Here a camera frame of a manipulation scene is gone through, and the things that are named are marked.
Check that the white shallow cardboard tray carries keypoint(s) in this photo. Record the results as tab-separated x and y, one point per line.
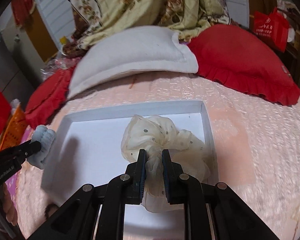
94	146

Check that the red ruffled pillow right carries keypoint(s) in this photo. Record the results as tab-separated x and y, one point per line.
237	59

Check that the cream dotted organza scrunchie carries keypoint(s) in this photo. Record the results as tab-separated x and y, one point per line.
155	134

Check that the pink textured bedspread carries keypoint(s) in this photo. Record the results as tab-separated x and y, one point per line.
254	144

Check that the red ruffled pillow left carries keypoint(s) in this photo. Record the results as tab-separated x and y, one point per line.
48	97

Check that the white fleece pillow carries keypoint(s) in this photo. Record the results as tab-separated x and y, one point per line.
132	51

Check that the red gift bag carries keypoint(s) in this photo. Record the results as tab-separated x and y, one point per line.
272	29

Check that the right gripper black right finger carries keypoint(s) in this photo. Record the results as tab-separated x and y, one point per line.
174	187

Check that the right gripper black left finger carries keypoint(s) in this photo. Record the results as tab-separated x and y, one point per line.
137	173

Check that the floral beige quilt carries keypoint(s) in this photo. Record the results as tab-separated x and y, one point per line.
98	19

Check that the orange plastic basket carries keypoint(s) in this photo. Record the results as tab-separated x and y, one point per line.
14	131

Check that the light blue fuzzy hair clip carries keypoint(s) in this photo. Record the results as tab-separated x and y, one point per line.
46	138

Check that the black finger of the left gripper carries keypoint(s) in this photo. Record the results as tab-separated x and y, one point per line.
12	158

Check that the red ruffled pillow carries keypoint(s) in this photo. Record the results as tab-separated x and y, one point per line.
237	59
48	97

